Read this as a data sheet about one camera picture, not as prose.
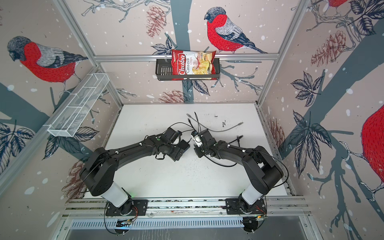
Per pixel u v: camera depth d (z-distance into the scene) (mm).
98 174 442
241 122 1091
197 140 798
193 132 816
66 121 712
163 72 946
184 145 941
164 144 656
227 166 858
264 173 450
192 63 878
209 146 706
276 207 745
